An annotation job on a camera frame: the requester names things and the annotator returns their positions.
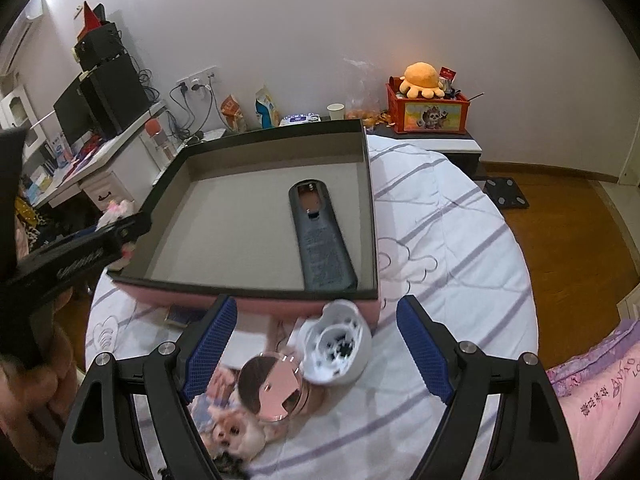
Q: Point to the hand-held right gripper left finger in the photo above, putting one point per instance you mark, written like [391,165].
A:
[210,345]

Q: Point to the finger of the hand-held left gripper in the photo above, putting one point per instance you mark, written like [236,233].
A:
[132,226]

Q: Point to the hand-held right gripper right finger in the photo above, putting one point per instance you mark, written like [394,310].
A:
[420,350]

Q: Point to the pink plush with blue dress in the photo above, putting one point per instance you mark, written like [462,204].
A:
[215,395]

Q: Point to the white round nozzle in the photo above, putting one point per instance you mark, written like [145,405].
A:
[352,362]

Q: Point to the rose gold round jar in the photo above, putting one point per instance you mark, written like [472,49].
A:
[270,385]

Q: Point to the beige plush toy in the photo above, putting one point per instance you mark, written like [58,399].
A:
[235,430]

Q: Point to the pink box with black rim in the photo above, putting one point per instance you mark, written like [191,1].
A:
[230,220]

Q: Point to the black hair clip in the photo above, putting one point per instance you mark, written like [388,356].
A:
[230,466]

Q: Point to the blue and gold tin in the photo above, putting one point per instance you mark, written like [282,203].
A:
[182,315]

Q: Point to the white desk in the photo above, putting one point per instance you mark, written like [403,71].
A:
[115,170]

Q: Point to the bottle with red cap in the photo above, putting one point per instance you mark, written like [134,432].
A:
[159,137]

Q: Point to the black monitor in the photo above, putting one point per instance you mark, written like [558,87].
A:
[72,115]

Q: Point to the black computer tower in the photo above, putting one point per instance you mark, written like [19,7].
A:
[115,95]

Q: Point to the dark grey handheld device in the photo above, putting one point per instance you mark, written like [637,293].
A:
[325,250]

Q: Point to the orange snack bag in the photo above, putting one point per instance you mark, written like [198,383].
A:
[231,110]

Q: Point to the white glass cabinet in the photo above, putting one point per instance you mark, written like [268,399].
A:
[12,105]

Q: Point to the blue and white snack bag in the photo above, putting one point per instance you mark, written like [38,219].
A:
[265,107]

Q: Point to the black bathroom scale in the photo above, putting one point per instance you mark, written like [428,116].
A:
[505,192]

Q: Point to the pink printed quilt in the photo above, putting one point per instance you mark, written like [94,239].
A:
[600,410]

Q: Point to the wet wipes pack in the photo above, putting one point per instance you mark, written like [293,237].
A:
[300,119]

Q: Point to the white and dark nightstand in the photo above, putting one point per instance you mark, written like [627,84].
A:
[450,147]

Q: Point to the red paper item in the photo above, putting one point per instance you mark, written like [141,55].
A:
[90,20]

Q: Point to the white low furniture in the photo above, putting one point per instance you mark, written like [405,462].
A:
[630,297]

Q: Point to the white air conditioner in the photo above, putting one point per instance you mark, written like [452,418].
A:
[25,35]

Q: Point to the red printed storage crate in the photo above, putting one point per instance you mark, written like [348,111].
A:
[435,117]

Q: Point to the white paper cup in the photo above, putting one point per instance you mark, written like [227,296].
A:
[336,112]

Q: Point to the clear plastic bag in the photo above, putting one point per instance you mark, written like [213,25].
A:
[370,110]

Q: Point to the orange octopus plush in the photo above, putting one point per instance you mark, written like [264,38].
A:
[422,77]

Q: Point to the red tag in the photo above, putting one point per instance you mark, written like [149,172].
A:
[448,73]

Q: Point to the white wall power strip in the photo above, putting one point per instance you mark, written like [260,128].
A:
[200,77]

